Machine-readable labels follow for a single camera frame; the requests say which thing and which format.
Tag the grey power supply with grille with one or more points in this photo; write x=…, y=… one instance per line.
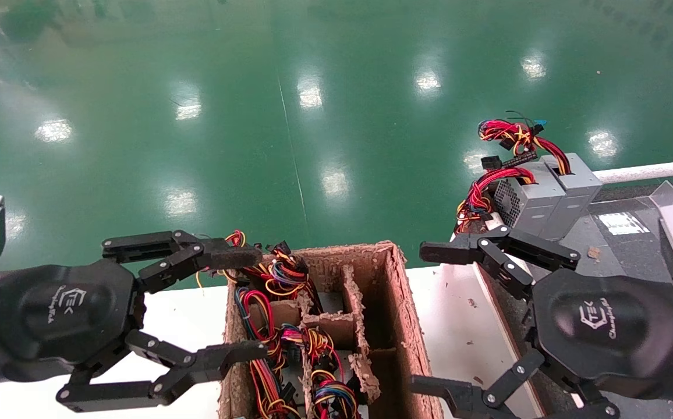
x=531, y=203

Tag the brown divided cardboard box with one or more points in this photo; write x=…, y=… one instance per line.
x=406, y=326

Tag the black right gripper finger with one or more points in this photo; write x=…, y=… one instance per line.
x=447, y=252

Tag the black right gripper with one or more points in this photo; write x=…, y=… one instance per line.
x=604, y=326

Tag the white printed label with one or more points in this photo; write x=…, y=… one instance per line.
x=616, y=223

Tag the clear plastic sheet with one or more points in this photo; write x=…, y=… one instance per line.
x=669, y=195

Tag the white round pipe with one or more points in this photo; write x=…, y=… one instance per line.
x=651, y=171

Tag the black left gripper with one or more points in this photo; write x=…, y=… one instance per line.
x=63, y=314

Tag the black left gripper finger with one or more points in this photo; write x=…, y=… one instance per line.
x=229, y=356
x=226, y=257

